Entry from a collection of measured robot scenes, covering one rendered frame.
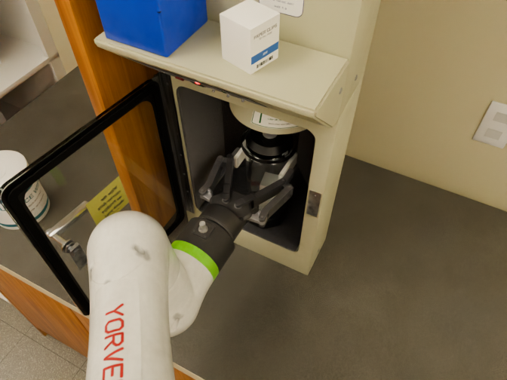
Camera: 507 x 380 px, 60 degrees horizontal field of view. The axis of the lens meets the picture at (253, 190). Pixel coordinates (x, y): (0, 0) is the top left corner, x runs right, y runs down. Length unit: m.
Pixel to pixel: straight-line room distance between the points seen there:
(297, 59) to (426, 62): 0.54
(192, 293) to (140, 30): 0.37
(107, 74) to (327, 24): 0.37
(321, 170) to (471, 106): 0.49
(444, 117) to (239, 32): 0.72
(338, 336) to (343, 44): 0.61
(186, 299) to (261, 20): 0.40
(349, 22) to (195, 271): 0.41
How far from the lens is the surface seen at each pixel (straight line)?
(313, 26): 0.59
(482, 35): 1.03
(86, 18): 0.71
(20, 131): 1.47
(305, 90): 0.53
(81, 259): 0.82
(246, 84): 0.54
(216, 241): 0.72
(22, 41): 1.92
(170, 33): 0.58
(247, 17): 0.54
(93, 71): 0.74
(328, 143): 0.69
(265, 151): 0.81
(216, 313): 0.98
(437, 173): 1.27
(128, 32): 0.61
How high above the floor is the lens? 1.83
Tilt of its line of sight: 51 degrees down
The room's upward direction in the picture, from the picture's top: straight up
